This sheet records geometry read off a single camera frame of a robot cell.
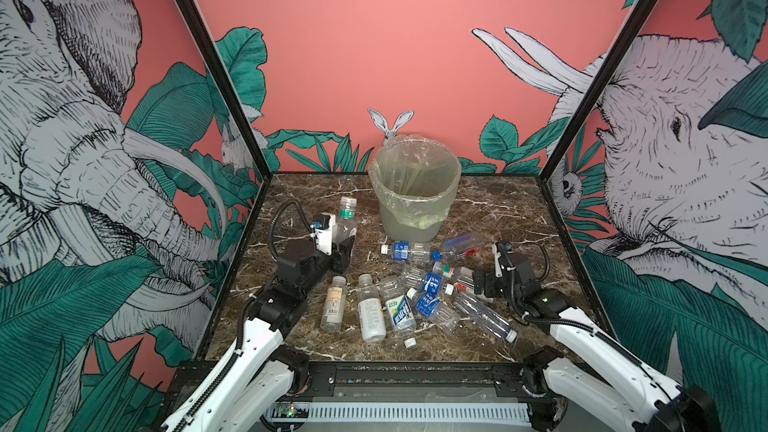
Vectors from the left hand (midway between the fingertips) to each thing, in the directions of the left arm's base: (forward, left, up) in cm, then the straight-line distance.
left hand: (345, 232), depth 74 cm
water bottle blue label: (-5, -20, -18) cm, 27 cm away
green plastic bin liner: (+30, -21, -13) cm, 39 cm away
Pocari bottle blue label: (+6, -20, -22) cm, 31 cm away
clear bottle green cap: (0, -1, +4) cm, 4 cm away
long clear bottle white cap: (-16, -38, -21) cm, 46 cm away
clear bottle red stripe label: (-3, -34, -23) cm, 41 cm away
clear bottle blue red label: (+9, -36, -25) cm, 45 cm away
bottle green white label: (-16, -14, -19) cm, 29 cm away
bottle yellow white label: (-14, +5, -23) cm, 27 cm away
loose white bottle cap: (-22, -16, -21) cm, 34 cm away
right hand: (-5, -38, -15) cm, 41 cm away
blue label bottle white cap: (-12, -21, -19) cm, 31 cm away
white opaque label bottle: (-14, -5, -19) cm, 24 cm away
